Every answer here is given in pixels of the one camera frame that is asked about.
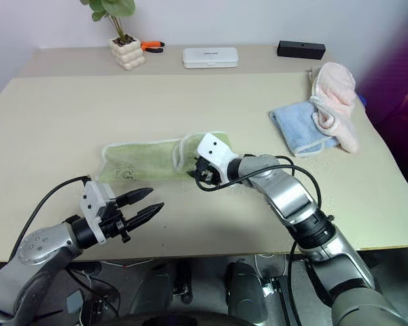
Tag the black rectangular box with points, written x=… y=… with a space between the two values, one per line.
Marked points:
x=301 y=49

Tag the white bubble plant pot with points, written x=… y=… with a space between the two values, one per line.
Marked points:
x=127 y=54

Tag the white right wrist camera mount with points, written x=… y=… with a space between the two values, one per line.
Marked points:
x=215 y=149

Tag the green towel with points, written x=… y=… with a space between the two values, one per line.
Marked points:
x=143 y=159

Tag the white flat case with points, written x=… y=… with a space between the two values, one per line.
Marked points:
x=211 y=57

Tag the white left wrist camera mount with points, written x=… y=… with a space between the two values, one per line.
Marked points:
x=92 y=200

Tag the pink towel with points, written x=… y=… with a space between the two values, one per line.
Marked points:
x=336 y=91

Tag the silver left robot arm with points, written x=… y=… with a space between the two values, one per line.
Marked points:
x=37 y=245

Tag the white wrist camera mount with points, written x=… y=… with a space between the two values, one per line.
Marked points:
x=215 y=149
x=92 y=200

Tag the dark rounded shape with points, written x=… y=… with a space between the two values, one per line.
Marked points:
x=245 y=288

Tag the green leafy plant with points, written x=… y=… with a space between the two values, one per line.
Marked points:
x=112 y=8

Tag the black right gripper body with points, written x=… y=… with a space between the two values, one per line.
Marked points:
x=209 y=171

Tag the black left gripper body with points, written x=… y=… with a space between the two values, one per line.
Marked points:
x=115 y=224

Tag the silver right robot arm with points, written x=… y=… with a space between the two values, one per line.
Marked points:
x=285 y=194

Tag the small grey box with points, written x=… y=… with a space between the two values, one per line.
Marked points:
x=75 y=302

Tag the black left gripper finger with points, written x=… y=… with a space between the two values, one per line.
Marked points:
x=146 y=214
x=136 y=196

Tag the blue towel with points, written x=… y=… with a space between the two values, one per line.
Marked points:
x=292 y=125

